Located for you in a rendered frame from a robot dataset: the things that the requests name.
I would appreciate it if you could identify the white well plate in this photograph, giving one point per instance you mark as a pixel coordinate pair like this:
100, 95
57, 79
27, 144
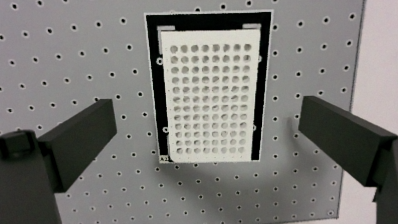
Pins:
210, 80

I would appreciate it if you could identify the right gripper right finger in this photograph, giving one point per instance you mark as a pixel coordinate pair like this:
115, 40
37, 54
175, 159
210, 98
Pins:
366, 151

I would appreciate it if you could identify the black plate nest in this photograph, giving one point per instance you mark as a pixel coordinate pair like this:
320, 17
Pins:
156, 23

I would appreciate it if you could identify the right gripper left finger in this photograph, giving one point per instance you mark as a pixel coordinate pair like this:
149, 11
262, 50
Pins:
30, 166

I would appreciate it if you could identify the grey perforated metal plate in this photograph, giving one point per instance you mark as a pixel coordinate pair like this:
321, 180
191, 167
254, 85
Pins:
58, 57

